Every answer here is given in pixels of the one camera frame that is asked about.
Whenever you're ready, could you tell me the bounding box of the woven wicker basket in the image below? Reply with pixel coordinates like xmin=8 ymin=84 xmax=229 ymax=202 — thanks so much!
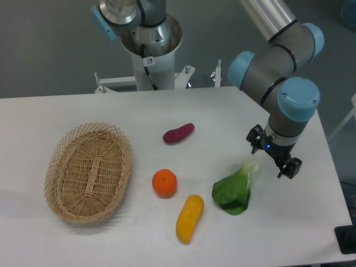
xmin=44 ymin=122 xmax=132 ymax=223

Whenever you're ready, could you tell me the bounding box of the purple sweet potato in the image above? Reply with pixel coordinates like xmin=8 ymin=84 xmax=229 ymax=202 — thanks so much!
xmin=162 ymin=123 xmax=195 ymax=144

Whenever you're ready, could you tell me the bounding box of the white metal base frame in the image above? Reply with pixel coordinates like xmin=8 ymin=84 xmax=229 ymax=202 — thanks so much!
xmin=95 ymin=59 xmax=223 ymax=93

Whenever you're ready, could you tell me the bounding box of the yellow corn cob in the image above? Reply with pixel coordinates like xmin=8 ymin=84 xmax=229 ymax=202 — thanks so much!
xmin=176 ymin=195 xmax=204 ymax=244

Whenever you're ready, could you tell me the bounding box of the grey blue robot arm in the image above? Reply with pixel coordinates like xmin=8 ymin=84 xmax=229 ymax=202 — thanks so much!
xmin=91 ymin=1 xmax=324 ymax=178

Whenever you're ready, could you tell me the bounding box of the green bok choy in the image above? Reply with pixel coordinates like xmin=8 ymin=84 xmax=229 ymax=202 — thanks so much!
xmin=211 ymin=158 xmax=259 ymax=215

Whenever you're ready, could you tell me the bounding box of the white frame at right edge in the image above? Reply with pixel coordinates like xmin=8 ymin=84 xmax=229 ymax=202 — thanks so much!
xmin=327 ymin=94 xmax=356 ymax=142

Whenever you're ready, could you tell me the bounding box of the orange tangerine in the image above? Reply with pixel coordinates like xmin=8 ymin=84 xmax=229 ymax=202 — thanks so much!
xmin=152 ymin=169 xmax=177 ymax=198

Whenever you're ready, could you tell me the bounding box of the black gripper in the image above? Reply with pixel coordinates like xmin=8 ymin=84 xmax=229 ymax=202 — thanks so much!
xmin=246 ymin=124 xmax=302 ymax=179

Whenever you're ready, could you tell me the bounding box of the black device at table edge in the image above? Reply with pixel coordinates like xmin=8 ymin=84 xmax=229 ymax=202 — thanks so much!
xmin=334 ymin=225 xmax=355 ymax=255

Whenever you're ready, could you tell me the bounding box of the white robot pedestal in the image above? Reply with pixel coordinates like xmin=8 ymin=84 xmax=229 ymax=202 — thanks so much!
xmin=121 ymin=14 xmax=182 ymax=91

